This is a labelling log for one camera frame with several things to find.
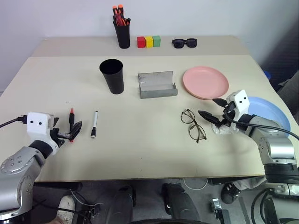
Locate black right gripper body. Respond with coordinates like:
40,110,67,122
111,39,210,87
215,101,236,128

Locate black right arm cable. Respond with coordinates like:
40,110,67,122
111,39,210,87
222,109,299,141

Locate black pen holder cup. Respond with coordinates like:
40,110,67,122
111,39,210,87
113,20,131,49

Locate white cable loop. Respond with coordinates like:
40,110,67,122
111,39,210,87
183,178,209,190

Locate dark rounded shape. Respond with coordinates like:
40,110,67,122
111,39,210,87
161,182,199,221

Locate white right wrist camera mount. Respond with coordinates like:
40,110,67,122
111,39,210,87
225,89,251,122

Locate black sunglasses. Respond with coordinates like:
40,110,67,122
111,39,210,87
171,38,198,49

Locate black striped sneaker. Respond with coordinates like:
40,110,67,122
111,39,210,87
220,181,242,204

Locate thin rimmed eyeglasses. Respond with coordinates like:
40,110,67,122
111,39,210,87
180,108,207,144

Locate black table crossbar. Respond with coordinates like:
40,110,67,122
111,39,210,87
34,182,83,191

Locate red and black pen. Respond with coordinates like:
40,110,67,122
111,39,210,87
68,107,76,143

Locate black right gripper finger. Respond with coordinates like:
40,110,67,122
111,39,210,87
212,98,228,108
197,110,221,125

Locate open grey glasses case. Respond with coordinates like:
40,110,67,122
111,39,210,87
137,70,178,100

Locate empty black cup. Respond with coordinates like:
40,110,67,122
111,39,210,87
99,58,125,95

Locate dark grey chair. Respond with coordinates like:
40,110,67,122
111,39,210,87
276,69,299,112

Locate blue plate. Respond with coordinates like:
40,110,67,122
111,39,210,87
246,96,292,134

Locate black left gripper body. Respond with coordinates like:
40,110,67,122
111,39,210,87
50,127,71,148

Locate grey trouser leg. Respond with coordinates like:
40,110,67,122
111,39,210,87
233,176,267,191

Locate pink plate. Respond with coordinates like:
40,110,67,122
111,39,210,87
182,66,230,101

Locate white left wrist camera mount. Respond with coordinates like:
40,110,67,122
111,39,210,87
26,112,59,156

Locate crumpled white cloth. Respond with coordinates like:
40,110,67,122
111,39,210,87
211,123,239,136

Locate white marker with black cap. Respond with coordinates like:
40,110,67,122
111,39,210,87
90,110,99,139

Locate black floor device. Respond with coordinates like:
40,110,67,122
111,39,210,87
211,197,231,221

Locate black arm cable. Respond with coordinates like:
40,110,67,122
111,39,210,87
222,109,299,141
0,115,28,129

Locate white shoe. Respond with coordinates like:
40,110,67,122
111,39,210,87
57,195,76,224

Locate yellow block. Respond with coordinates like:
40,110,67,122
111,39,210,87
144,35,154,49

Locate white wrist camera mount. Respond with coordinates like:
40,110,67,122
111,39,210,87
26,112,59,156
225,89,251,122

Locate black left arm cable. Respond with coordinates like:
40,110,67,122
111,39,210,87
0,115,28,129

